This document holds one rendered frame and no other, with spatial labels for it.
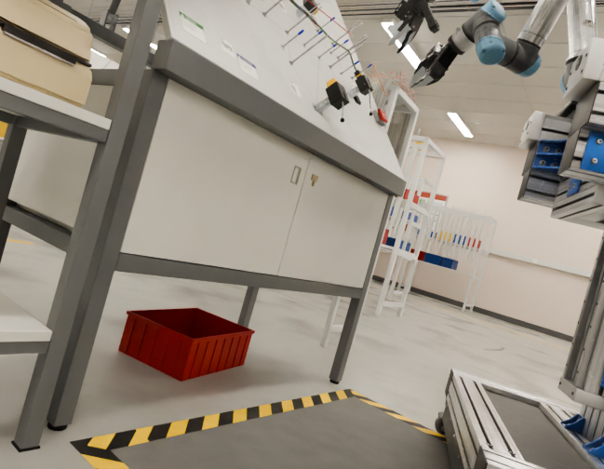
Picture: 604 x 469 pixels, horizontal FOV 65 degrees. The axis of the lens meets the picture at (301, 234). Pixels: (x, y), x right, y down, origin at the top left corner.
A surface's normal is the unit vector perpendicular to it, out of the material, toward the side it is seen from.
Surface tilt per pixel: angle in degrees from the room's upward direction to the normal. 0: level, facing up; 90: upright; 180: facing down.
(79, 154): 90
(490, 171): 90
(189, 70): 90
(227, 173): 90
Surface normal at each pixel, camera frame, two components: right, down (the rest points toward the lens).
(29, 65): 0.80, 0.22
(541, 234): -0.54, -0.14
